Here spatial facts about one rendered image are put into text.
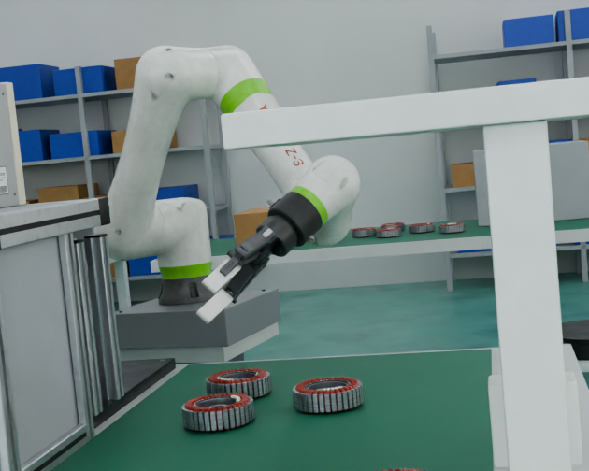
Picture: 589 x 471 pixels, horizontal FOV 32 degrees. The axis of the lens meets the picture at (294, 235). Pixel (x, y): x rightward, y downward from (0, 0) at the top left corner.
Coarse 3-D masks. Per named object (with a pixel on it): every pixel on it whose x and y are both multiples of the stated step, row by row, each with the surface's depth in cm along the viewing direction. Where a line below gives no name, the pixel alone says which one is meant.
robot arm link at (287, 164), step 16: (256, 96) 215; (272, 96) 218; (272, 160) 211; (288, 160) 209; (304, 160) 209; (272, 176) 212; (288, 176) 208; (336, 224) 200; (320, 240) 204; (336, 240) 205
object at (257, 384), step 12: (228, 372) 180; (240, 372) 180; (252, 372) 178; (264, 372) 176; (216, 384) 172; (228, 384) 171; (240, 384) 171; (252, 384) 172; (264, 384) 173; (252, 396) 172
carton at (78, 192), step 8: (80, 184) 848; (96, 184) 863; (40, 192) 834; (48, 192) 832; (56, 192) 831; (64, 192) 829; (72, 192) 828; (80, 192) 831; (96, 192) 862; (40, 200) 835; (48, 200) 833; (56, 200) 831; (64, 200) 830
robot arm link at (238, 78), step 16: (208, 48) 220; (224, 48) 221; (224, 64) 218; (240, 64) 219; (224, 80) 218; (240, 80) 217; (256, 80) 218; (224, 96) 218; (240, 96) 216; (224, 112) 219
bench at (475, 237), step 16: (560, 224) 431; (576, 224) 424; (224, 240) 511; (352, 240) 446; (368, 240) 439; (384, 240) 433; (400, 240) 426; (416, 240) 420; (432, 240) 416; (448, 240) 415; (464, 240) 414; (480, 240) 413; (560, 240) 407; (576, 240) 405; (224, 256) 433; (272, 256) 429; (288, 256) 428; (304, 256) 427; (320, 256) 426; (336, 256) 424; (352, 256) 423; (368, 256) 422
